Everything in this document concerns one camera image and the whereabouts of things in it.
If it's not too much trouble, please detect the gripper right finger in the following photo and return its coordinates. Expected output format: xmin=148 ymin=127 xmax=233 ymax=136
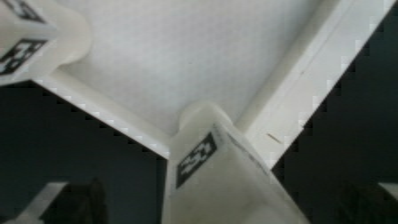
xmin=339 ymin=184 xmax=398 ymax=224

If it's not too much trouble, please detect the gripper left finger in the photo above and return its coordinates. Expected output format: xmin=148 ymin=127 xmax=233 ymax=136
xmin=11 ymin=178 xmax=108 ymax=224

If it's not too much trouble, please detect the white desk leg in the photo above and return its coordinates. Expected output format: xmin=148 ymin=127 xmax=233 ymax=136
xmin=162 ymin=102 xmax=311 ymax=224
xmin=0 ymin=0 xmax=92 ymax=86

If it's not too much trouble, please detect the white desk top tray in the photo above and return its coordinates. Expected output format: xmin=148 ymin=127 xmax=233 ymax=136
xmin=36 ymin=0 xmax=396 ymax=164

